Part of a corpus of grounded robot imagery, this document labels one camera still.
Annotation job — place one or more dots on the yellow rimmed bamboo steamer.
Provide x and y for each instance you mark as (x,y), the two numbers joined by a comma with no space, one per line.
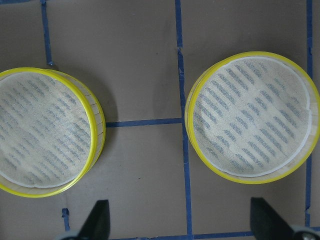
(52,131)

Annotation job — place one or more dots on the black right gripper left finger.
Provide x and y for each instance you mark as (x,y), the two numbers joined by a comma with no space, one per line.
(97,224)

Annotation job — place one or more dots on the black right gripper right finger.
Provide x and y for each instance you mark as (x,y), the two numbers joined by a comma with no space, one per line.
(266,223)

